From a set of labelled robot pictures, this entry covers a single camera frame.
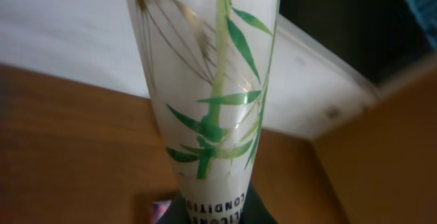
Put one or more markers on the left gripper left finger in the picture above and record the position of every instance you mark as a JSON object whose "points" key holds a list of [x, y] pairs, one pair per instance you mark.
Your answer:
{"points": [[176, 213]]}

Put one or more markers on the red purple tissue pack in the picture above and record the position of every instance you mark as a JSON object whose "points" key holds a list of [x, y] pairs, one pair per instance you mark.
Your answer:
{"points": [[158, 209]]}

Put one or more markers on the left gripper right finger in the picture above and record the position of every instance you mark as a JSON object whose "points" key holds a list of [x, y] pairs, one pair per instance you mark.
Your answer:
{"points": [[254, 210]]}

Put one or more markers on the white bamboo print tube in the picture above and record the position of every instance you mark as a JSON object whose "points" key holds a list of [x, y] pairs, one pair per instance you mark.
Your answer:
{"points": [[207, 67]]}

